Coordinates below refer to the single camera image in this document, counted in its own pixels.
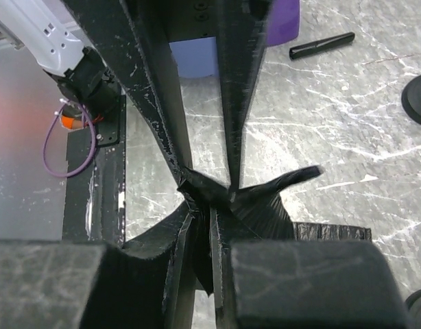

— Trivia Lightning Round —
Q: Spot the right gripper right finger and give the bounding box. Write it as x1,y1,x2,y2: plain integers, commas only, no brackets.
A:
210,210,411,328

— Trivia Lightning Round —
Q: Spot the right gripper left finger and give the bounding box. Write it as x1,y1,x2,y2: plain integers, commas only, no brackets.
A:
0,200,202,328

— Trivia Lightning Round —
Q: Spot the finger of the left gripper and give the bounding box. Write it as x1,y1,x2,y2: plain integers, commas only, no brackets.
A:
216,1,273,188
64,1,192,184

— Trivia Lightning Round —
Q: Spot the black trash bag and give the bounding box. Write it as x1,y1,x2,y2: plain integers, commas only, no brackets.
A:
176,165,372,295

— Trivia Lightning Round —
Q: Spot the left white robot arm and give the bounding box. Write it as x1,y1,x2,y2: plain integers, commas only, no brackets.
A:
0,1,272,189

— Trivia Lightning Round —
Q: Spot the blue plastic trash bin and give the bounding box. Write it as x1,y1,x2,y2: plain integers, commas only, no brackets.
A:
169,37,218,79

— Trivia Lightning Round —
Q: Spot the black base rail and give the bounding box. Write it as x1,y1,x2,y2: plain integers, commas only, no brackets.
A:
62,96,126,246

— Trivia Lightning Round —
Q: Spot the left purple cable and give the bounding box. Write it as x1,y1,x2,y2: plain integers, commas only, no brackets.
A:
43,102,98,178

